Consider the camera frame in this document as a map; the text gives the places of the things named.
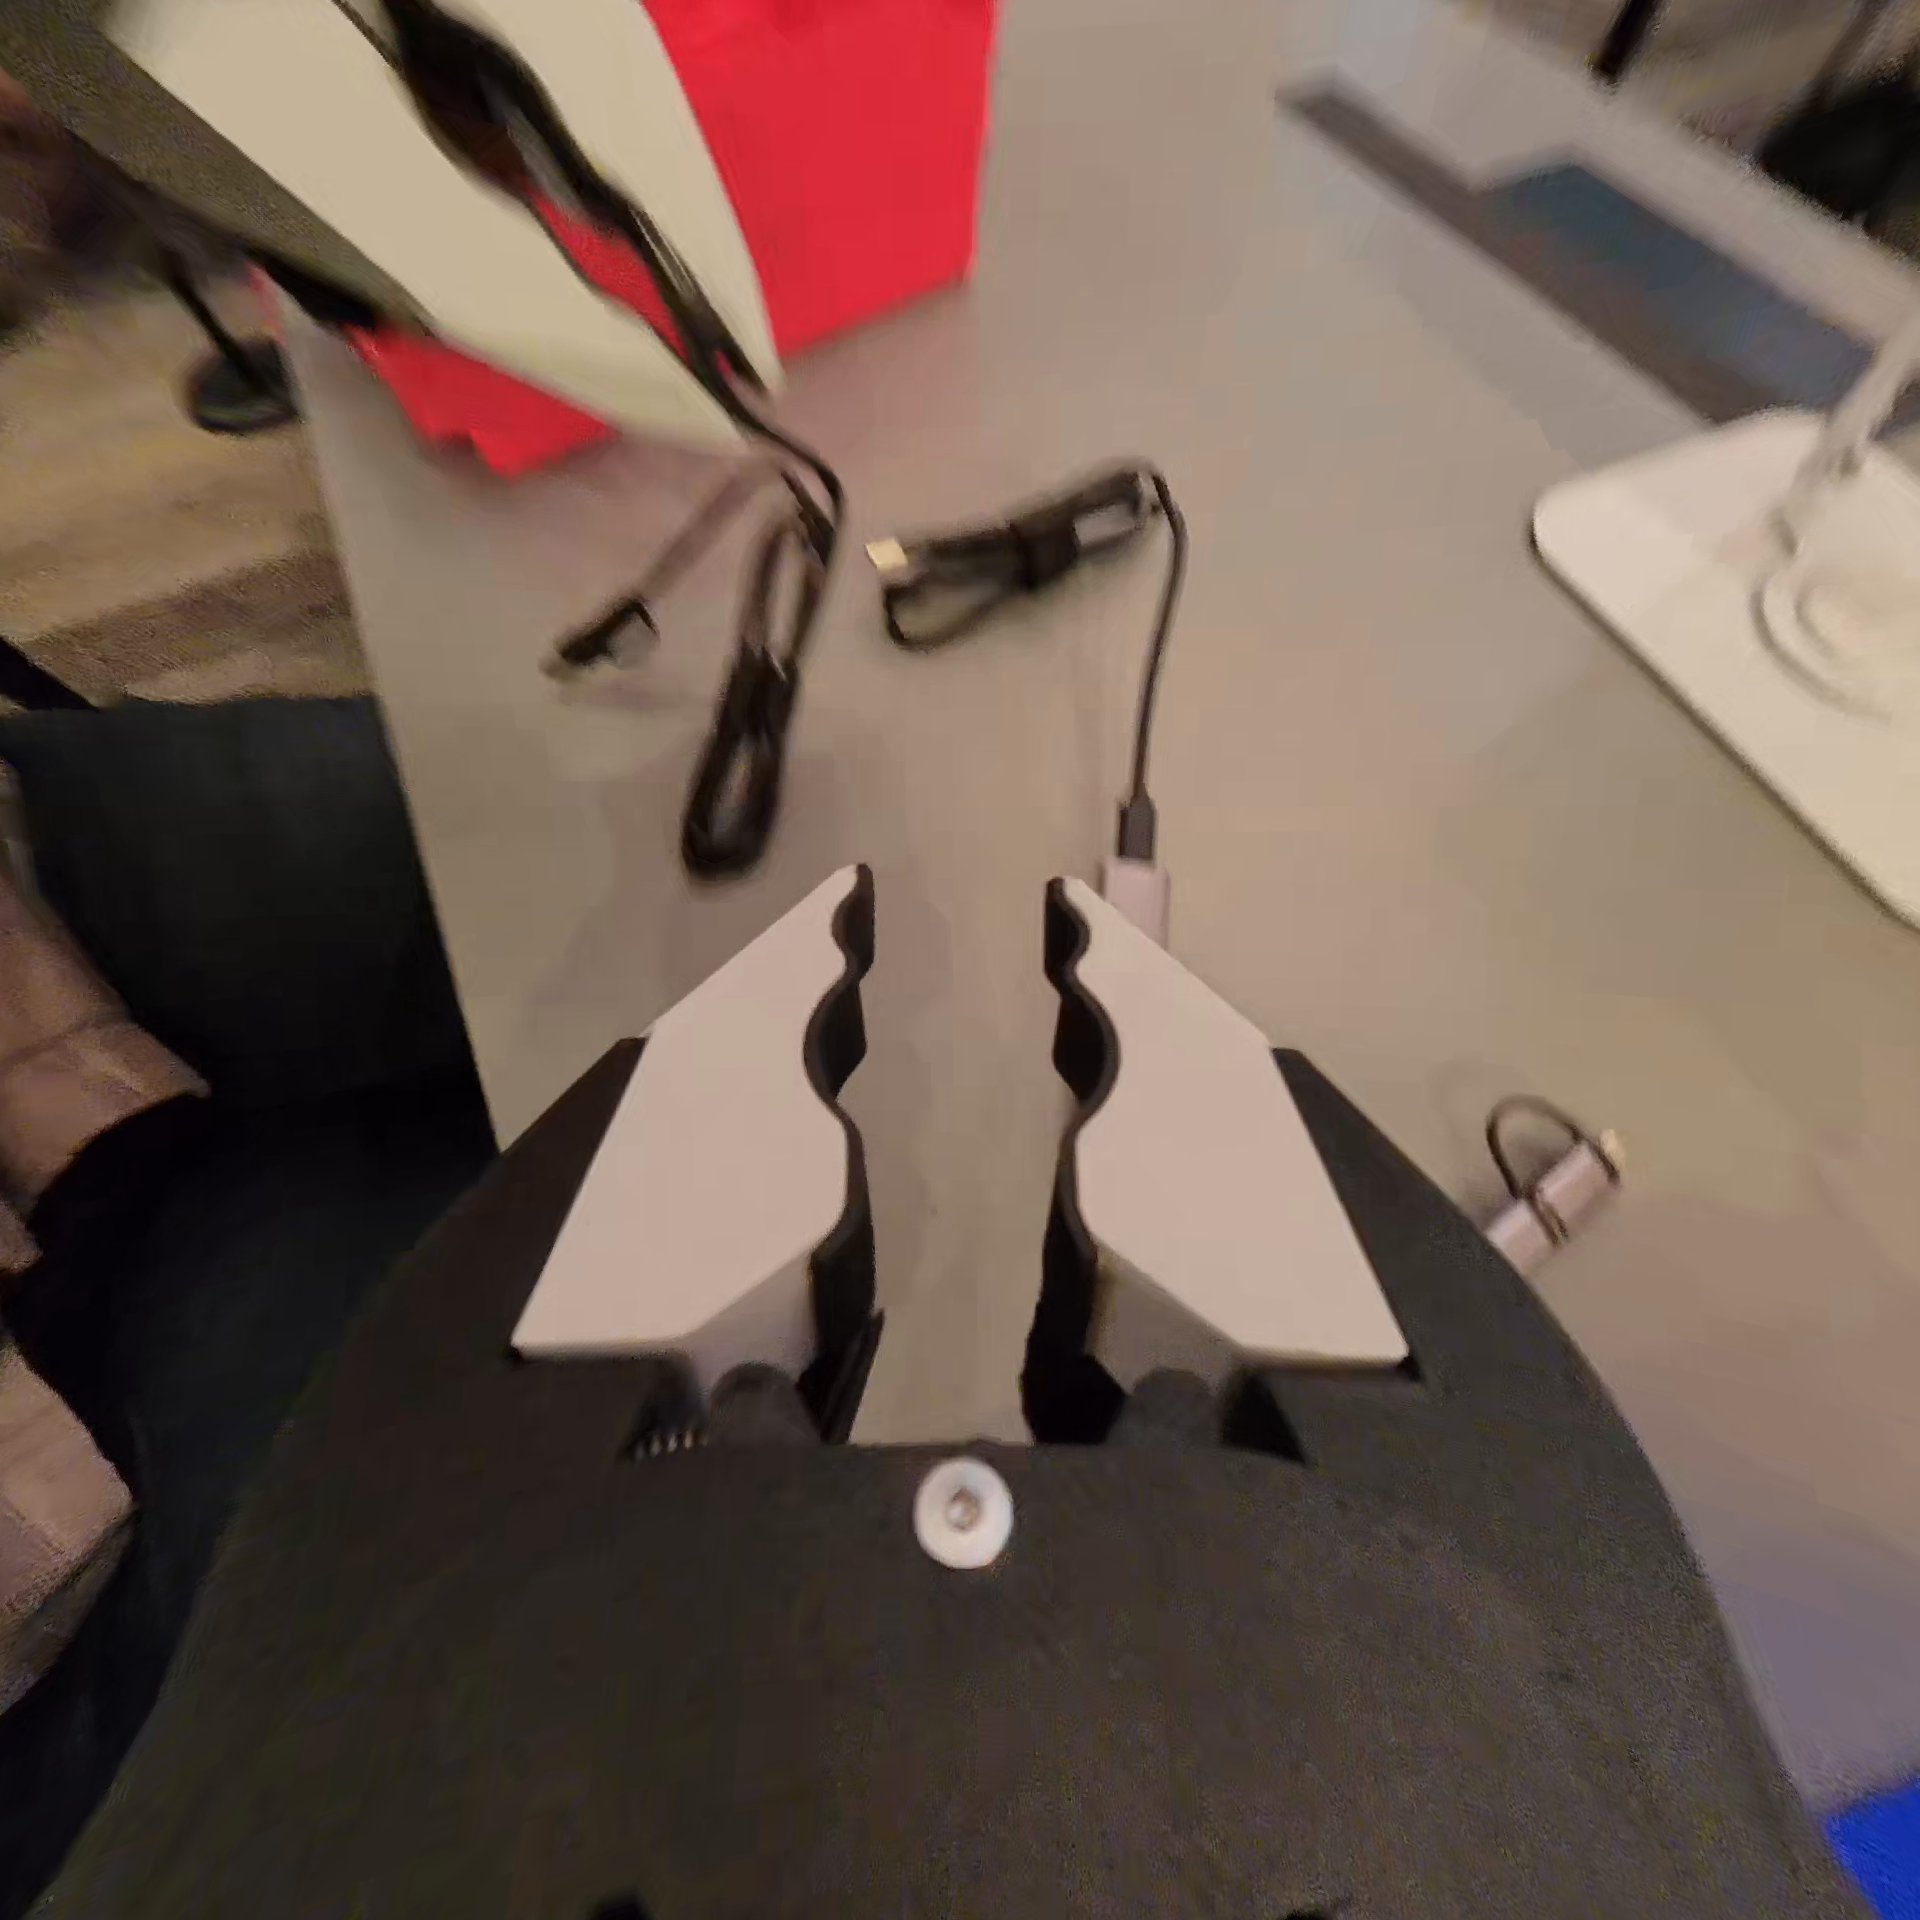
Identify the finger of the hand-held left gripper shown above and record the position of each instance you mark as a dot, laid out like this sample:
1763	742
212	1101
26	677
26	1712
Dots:
346	136
669	181

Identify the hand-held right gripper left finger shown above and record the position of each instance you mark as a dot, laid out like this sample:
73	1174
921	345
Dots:
675	1200

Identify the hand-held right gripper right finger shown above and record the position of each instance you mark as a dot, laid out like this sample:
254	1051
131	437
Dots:
1231	1213

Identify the red plastic bin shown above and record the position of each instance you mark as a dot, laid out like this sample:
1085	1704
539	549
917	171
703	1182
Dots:
855	148

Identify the blue plastic bin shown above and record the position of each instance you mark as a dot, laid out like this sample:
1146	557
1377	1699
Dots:
1882	1867

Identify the person's dark trousers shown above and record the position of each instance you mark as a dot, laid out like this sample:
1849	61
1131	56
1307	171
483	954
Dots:
225	931

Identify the clear acrylic stand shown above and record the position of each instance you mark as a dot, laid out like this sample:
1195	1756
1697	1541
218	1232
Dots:
1829	600

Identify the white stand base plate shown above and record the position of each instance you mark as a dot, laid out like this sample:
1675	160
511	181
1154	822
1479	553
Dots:
1652	600

